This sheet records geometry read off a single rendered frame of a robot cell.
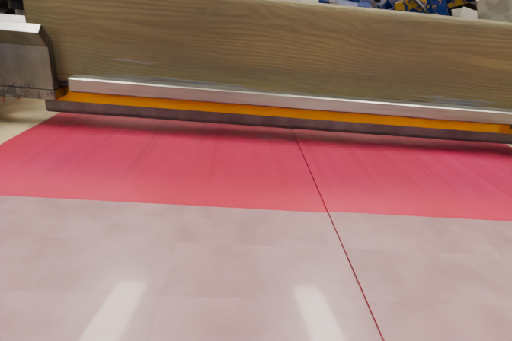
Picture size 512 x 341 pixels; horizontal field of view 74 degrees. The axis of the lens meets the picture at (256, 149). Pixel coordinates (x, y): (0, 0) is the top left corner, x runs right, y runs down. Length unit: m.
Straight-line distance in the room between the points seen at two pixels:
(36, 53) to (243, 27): 0.14
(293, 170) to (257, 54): 0.09
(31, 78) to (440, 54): 0.30
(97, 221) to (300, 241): 0.09
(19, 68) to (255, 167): 0.18
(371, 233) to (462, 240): 0.05
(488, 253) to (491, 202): 0.06
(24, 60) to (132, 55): 0.07
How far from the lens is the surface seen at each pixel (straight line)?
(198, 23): 0.26
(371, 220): 0.19
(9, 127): 0.31
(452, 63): 0.31
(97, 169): 0.23
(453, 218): 0.22
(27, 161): 0.25
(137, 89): 0.26
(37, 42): 0.28
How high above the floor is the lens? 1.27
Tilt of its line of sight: 39 degrees down
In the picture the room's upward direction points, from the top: 7 degrees clockwise
